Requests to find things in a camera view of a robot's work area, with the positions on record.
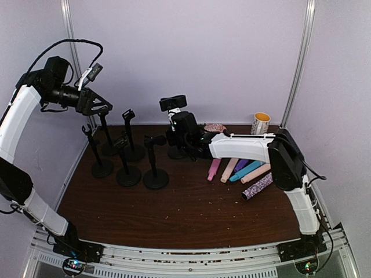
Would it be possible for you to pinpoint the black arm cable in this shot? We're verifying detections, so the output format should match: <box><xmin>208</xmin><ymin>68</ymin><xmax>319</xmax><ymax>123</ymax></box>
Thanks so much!
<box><xmin>278</xmin><ymin>133</ymin><xmax>328</xmax><ymax>182</ymax></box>
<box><xmin>17</xmin><ymin>39</ymin><xmax>104</xmax><ymax>85</ymax></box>

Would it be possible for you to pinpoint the black small-mic stand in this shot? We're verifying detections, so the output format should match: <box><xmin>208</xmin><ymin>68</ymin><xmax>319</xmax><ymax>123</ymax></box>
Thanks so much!
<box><xmin>114</xmin><ymin>136</ymin><xmax>141</xmax><ymax>187</ymax></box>

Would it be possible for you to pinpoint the purple microphone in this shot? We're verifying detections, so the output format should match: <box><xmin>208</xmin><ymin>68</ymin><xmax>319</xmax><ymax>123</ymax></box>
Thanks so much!
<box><xmin>234</xmin><ymin>159</ymin><xmax>249</xmax><ymax>173</ymax></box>

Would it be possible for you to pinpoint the blue-head microphone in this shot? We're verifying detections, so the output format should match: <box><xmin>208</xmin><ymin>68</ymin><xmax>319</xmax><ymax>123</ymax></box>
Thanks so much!
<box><xmin>229</xmin><ymin>160</ymin><xmax>265</xmax><ymax>182</ymax></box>

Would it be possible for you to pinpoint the black blue-mic stand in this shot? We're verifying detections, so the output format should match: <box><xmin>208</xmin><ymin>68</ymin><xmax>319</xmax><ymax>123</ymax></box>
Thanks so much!
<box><xmin>122</xmin><ymin>109</ymin><xmax>145</xmax><ymax>162</ymax></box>

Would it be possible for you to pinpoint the aluminium corner post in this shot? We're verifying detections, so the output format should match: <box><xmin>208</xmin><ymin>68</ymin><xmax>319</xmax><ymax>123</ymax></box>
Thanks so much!
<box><xmin>280</xmin><ymin>0</ymin><xmax>316</xmax><ymax>128</ymax></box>
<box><xmin>60</xmin><ymin>0</ymin><xmax>98</xmax><ymax>128</ymax></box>

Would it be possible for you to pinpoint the beige pink microphone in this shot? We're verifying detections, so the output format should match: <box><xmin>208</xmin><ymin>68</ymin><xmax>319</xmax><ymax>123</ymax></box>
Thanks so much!
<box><xmin>240</xmin><ymin>163</ymin><xmax>271</xmax><ymax>184</ymax></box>

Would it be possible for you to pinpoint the aluminium front rail base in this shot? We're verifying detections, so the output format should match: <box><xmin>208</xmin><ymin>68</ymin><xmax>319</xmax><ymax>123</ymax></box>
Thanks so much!
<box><xmin>21</xmin><ymin>224</ymin><xmax>360</xmax><ymax>278</ymax></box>

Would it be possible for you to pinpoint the black glitter-mic stand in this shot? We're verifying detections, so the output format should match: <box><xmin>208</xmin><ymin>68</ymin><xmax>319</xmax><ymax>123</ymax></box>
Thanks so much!
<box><xmin>159</xmin><ymin>95</ymin><xmax>187</xmax><ymax>160</ymax></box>

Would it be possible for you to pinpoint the glitter silver-head microphone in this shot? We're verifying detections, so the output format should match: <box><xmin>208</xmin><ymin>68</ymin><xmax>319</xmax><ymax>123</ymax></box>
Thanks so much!
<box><xmin>241</xmin><ymin>173</ymin><xmax>273</xmax><ymax>200</ymax></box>

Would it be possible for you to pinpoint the patterned ceramic bowl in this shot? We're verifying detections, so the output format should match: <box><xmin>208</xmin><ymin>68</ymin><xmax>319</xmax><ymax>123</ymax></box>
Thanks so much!
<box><xmin>203</xmin><ymin>123</ymin><xmax>227</xmax><ymax>133</ymax></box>

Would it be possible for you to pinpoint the aluminium left corner post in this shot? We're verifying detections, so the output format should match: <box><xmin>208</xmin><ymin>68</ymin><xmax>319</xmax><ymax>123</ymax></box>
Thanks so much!
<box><xmin>60</xmin><ymin>0</ymin><xmax>98</xmax><ymax>128</ymax></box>

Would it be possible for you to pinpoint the pale pink small microphone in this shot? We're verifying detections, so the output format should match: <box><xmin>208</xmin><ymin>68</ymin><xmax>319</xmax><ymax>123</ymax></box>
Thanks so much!
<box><xmin>220</xmin><ymin>158</ymin><xmax>239</xmax><ymax>183</ymax></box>

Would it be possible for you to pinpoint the black pink-mic stand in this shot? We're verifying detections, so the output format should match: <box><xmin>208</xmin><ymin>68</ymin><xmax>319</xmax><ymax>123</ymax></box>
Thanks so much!
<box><xmin>143</xmin><ymin>136</ymin><xmax>169</xmax><ymax>190</ymax></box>

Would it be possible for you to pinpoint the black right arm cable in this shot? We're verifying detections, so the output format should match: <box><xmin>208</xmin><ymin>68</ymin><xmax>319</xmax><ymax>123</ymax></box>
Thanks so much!
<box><xmin>278</xmin><ymin>133</ymin><xmax>328</xmax><ymax>182</ymax></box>

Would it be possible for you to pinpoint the aluminium right corner post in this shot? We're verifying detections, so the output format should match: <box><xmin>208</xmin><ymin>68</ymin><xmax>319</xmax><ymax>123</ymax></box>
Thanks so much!
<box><xmin>280</xmin><ymin>0</ymin><xmax>316</xmax><ymax>128</ymax></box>

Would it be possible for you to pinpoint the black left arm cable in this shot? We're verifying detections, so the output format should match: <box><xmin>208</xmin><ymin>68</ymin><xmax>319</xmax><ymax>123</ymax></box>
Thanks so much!
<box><xmin>17</xmin><ymin>39</ymin><xmax>104</xmax><ymax>85</ymax></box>

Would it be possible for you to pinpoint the white floral mug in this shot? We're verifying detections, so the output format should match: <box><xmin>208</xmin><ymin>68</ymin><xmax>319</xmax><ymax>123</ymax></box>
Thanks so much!
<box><xmin>250</xmin><ymin>112</ymin><xmax>271</xmax><ymax>135</ymax></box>

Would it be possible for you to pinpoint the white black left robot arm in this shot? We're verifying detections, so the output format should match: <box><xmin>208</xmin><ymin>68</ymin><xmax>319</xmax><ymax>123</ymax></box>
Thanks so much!
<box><xmin>1</xmin><ymin>56</ymin><xmax>112</xmax><ymax>257</ymax></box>

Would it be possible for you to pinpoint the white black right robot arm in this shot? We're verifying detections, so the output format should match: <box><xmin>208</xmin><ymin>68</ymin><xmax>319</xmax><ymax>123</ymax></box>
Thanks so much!
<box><xmin>166</xmin><ymin>108</ymin><xmax>320</xmax><ymax>256</ymax></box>

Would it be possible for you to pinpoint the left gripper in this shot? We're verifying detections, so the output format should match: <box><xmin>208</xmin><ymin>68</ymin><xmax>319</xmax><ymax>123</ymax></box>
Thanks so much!
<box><xmin>42</xmin><ymin>82</ymin><xmax>112</xmax><ymax>115</ymax></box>

